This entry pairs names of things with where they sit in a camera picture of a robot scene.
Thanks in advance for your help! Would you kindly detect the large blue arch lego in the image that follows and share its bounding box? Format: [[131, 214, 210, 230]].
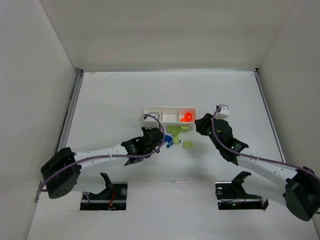
[[164, 134, 173, 143]]

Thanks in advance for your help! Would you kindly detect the orange dome lego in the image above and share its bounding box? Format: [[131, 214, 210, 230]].
[[180, 118, 190, 122], [184, 112, 193, 122]]

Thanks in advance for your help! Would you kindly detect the green square lego upside-down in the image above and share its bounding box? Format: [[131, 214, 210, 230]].
[[167, 125, 175, 133]]

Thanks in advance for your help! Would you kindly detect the green lego brick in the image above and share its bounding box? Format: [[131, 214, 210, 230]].
[[173, 136, 181, 145]]

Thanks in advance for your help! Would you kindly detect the green long lego upside-down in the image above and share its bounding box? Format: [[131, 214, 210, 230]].
[[172, 126, 182, 137]]

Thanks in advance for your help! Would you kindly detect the green curved slope lego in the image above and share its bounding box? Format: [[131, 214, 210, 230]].
[[180, 125, 190, 133]]

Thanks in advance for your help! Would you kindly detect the green studded square lego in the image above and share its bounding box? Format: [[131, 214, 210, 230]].
[[182, 141, 193, 150]]

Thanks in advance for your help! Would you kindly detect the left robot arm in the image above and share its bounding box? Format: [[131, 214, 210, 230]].
[[39, 127, 165, 199]]

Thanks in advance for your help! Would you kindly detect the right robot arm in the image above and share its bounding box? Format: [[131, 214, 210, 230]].
[[195, 113, 320, 222]]

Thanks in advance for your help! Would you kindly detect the white three-compartment plastic tray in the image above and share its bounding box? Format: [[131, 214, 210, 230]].
[[144, 106, 196, 130]]

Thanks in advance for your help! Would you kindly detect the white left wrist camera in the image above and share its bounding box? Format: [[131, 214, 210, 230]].
[[143, 112, 160, 129]]

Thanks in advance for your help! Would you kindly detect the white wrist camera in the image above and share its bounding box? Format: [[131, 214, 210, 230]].
[[143, 112, 160, 129], [215, 104, 230, 120]]

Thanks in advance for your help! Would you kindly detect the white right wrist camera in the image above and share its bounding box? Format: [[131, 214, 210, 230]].
[[215, 104, 230, 120]]

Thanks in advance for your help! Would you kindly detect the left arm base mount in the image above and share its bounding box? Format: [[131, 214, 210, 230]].
[[80, 173, 128, 211]]

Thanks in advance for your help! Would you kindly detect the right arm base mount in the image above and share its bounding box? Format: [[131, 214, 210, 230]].
[[215, 171, 269, 211]]

